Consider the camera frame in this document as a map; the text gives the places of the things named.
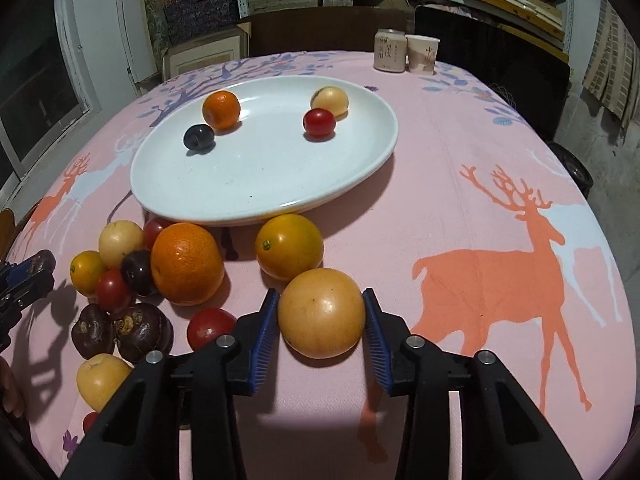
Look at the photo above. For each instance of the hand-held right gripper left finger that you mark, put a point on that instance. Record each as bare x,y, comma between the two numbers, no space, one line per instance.
265,345

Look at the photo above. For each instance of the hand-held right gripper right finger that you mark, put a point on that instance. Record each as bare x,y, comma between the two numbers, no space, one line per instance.
376,345

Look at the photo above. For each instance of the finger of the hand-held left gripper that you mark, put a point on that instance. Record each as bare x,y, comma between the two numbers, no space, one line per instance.
35,287
40,261

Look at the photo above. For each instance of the small yellow orange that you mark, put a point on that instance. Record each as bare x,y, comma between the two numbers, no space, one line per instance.
86,272

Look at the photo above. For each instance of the large pale yellow grapefruit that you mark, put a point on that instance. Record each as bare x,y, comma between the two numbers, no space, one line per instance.
321,312

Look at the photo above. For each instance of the dark brown passion fruit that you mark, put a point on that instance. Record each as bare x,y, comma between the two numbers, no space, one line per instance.
92,331

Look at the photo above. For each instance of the pale yellow fruit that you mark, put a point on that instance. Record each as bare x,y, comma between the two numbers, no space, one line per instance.
102,380
120,242

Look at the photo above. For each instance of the large orange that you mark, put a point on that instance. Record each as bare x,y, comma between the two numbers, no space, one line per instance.
187,264

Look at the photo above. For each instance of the small red tomato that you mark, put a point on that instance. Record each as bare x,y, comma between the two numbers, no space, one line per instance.
90,421

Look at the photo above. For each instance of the white oval plate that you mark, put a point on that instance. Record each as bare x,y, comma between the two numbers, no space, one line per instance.
260,170

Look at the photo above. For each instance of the person's left hand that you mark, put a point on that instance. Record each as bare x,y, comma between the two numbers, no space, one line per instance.
10,387

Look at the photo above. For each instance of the dark purple plum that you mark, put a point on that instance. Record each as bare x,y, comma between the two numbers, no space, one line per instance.
137,272
198,137

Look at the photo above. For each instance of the dark brown mangosteen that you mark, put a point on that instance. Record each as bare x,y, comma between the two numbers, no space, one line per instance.
145,332

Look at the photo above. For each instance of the white framed window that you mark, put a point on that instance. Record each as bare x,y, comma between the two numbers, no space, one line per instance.
35,80

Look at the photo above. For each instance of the pink deer printed tablecloth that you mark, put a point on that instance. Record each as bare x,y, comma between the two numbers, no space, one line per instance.
450,160

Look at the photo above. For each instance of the small orange mandarin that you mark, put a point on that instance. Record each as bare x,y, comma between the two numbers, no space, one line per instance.
221,109

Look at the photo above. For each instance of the beige round fruit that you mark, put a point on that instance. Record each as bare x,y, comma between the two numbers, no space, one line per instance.
331,100

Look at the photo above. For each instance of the white door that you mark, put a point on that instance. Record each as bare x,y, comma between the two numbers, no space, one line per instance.
135,30

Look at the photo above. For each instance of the dark round object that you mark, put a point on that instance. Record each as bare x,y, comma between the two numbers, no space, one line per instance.
572,167

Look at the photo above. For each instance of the dark blue patterned box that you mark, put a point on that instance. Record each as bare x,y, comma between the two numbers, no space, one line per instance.
217,12
182,25

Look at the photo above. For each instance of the paper cup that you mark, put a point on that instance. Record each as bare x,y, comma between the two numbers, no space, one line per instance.
422,55

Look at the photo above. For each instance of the beige drink can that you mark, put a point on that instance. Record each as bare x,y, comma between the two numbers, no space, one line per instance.
390,51

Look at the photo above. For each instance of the black chair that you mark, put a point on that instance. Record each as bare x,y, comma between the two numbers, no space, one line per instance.
500,75

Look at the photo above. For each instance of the brown chair back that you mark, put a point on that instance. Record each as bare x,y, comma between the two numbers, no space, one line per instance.
310,32

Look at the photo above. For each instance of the metal shelf unit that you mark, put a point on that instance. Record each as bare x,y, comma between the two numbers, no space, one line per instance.
240,5

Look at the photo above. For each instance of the stack of flat yellow boards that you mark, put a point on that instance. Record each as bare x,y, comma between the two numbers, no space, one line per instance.
510,5

